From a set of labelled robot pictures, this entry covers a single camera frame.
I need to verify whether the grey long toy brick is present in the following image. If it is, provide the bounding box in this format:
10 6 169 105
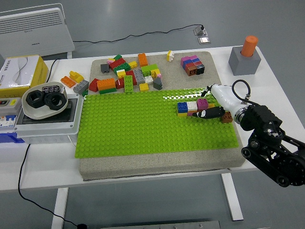
72 80 90 94
133 68 146 84

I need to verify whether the blue plastic box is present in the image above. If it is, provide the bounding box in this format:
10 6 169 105
0 132 26 144

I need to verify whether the orange long toy brick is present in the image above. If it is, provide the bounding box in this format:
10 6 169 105
60 75 76 89
97 78 116 91
138 53 149 67

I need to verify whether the yellow tissue box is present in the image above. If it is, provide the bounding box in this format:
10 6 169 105
0 54 49 98

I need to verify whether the lime green toy brick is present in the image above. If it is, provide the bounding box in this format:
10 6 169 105
141 64 158 76

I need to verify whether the red sloped toy brick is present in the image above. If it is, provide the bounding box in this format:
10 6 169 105
88 78 101 93

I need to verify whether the lime green long brick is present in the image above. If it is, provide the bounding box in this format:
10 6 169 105
123 75 134 93

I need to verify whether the black floor cable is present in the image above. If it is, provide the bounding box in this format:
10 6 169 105
72 23 205 45

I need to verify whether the white panel heater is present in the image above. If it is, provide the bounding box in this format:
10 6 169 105
0 3 75 59

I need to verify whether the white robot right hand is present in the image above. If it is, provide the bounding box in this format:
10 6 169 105
192 83 246 120

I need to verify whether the large red toy brick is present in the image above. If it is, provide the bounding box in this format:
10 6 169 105
109 58 126 71

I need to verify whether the black power cable with plug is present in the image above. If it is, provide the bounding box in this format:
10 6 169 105
18 58 88 229

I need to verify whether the black terminal block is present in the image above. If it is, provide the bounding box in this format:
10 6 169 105
41 85 60 94

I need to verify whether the green long toy brick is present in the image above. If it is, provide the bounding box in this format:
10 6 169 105
113 63 131 75

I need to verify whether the dark green flat brick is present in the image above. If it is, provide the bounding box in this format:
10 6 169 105
99 87 118 95

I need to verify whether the large black hex nut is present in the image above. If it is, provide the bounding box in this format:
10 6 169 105
44 92 66 111
25 90 46 109

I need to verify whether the red long toy brick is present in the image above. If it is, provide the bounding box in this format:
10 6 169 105
125 70 138 86

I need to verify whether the grey push-button switch box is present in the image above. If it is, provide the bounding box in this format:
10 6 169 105
0 97 22 117

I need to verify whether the green studded baseplate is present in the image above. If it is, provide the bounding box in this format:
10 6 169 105
75 86 240 159

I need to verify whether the yellow curved toy brick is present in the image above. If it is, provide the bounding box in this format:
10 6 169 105
69 71 85 83

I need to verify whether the grey electrical enclosure box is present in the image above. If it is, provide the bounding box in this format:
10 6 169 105
14 93 84 145

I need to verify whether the white circuit breaker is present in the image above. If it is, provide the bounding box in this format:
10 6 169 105
0 114 18 129

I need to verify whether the white table leg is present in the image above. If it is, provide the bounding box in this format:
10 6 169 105
51 187 69 229
220 173 244 221

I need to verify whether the open metal floor socket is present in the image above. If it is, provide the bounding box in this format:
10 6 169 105
193 24 209 37

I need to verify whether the grey-brown foam mat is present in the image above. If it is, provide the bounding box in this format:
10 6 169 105
78 51 247 182

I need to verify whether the orange cylinder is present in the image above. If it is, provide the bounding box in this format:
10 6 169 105
240 35 259 58

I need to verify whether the grey block holder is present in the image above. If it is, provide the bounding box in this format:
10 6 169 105
228 46 262 76

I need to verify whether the white plastic bowl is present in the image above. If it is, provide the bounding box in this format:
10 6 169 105
21 81 69 120

